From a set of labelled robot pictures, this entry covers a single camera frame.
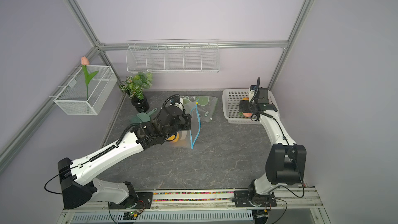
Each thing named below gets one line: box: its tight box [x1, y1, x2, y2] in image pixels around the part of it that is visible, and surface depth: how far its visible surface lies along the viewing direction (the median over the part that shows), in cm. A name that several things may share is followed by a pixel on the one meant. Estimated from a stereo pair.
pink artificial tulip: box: [80, 56, 99, 100], surface depth 81 cm
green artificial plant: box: [119, 72, 153, 101], surface depth 91 cm
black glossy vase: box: [131, 96, 150, 113], surface depth 107 cm
